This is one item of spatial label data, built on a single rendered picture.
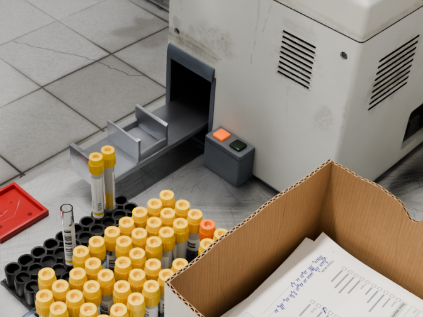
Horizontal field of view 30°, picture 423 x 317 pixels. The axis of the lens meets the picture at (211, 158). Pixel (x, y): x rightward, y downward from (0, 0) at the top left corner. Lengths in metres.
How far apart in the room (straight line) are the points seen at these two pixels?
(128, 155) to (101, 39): 1.95
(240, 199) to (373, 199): 0.22
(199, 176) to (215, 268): 0.28
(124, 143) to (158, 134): 0.05
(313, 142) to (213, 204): 0.15
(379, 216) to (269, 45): 0.22
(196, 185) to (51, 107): 1.62
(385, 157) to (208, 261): 0.37
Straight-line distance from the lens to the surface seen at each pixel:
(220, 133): 0.98
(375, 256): 0.85
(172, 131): 1.00
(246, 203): 0.97
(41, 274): 0.74
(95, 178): 0.87
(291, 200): 0.79
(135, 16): 3.04
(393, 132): 1.00
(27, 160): 2.38
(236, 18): 0.91
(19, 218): 0.95
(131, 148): 0.96
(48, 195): 0.98
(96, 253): 0.76
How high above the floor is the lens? 1.54
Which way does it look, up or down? 41 degrees down
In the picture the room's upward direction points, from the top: 4 degrees clockwise
